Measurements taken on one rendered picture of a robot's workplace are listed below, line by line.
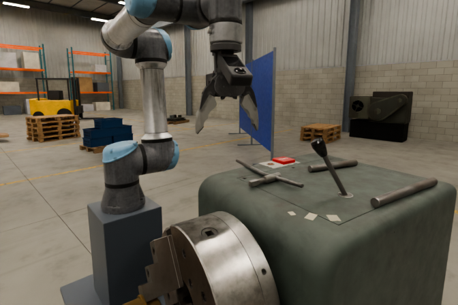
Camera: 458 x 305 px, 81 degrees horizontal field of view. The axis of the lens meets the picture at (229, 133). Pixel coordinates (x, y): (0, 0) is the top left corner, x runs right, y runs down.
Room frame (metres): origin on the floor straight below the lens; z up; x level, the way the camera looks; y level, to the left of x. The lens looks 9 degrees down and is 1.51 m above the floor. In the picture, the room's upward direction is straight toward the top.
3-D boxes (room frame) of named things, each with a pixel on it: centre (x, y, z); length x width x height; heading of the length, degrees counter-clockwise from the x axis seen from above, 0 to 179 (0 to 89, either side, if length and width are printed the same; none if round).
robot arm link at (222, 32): (0.63, 0.01, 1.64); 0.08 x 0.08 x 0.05
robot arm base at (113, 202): (0.92, 0.38, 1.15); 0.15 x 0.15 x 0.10
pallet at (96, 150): (7.07, 3.22, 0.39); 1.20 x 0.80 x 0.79; 144
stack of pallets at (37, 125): (8.47, 5.60, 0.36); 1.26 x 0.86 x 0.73; 147
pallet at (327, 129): (8.28, -2.89, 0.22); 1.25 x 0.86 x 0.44; 139
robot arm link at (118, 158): (0.93, 0.38, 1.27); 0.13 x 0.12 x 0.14; 126
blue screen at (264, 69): (7.41, -0.64, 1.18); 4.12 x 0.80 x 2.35; 7
